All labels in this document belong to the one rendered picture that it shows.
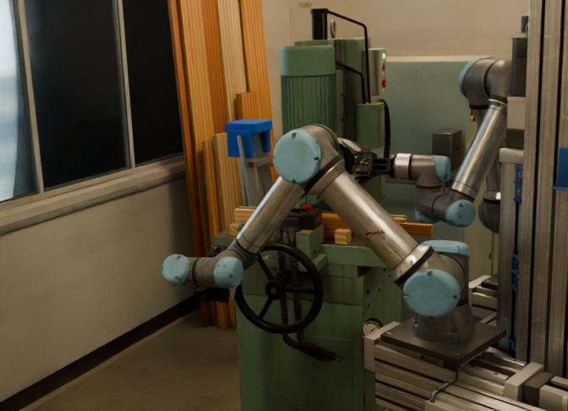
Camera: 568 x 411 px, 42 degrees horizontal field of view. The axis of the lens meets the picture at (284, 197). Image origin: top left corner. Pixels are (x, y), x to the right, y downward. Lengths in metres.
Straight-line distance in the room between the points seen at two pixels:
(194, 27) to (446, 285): 2.58
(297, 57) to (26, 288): 1.63
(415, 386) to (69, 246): 1.99
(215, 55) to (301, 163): 2.52
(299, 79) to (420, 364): 0.96
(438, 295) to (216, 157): 2.35
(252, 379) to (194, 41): 1.95
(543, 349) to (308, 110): 1.00
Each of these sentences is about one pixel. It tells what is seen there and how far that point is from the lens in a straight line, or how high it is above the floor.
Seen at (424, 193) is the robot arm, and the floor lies 1.09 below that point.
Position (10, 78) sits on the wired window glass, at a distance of 3.30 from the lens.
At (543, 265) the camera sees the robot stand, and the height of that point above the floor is 0.99.
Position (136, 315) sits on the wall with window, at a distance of 3.91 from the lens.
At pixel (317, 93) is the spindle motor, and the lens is 2.33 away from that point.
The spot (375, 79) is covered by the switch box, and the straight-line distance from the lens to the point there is 2.63.
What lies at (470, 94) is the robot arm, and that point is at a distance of 2.22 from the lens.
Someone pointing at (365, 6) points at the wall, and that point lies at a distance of 4.86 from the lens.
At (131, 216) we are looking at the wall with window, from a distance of 3.77.
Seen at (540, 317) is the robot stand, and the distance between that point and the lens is 1.90.
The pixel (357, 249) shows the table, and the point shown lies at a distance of 2.29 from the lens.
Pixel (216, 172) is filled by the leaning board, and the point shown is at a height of 0.85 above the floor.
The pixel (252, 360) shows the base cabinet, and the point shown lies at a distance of 2.55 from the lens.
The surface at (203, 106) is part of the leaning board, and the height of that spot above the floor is 1.18.
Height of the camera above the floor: 1.56
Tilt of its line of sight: 13 degrees down
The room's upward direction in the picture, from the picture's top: 2 degrees counter-clockwise
